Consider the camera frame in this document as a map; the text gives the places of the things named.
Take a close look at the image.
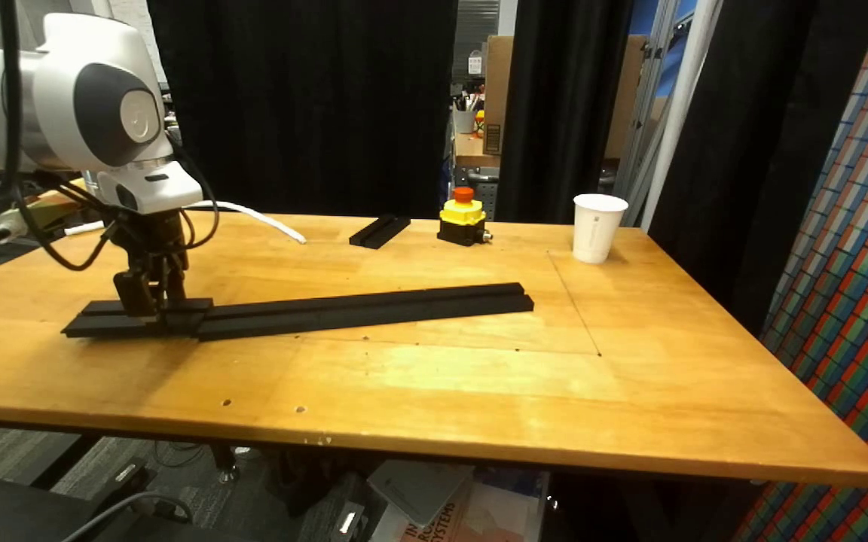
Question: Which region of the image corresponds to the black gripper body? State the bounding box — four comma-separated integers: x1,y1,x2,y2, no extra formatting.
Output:
86,160,206,284

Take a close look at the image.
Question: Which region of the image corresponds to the long black rail block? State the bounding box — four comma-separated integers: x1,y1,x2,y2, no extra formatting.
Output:
62,298,213,339

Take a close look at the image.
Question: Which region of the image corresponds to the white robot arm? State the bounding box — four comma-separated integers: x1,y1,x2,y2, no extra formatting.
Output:
0,11,201,319

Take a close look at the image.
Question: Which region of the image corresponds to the yellow emergency stop button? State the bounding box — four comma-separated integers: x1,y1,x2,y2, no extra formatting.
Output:
436,185,487,247

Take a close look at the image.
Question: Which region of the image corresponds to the white paper cup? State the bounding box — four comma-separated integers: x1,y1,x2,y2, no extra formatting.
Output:
572,191,626,263

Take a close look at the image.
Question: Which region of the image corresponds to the white cable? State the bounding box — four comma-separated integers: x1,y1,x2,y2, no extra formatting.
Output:
62,197,310,247

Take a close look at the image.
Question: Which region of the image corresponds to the spare flat black rail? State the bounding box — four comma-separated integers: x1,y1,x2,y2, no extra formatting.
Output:
351,212,409,251

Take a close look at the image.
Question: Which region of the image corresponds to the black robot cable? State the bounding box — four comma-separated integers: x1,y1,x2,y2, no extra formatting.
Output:
0,0,222,274

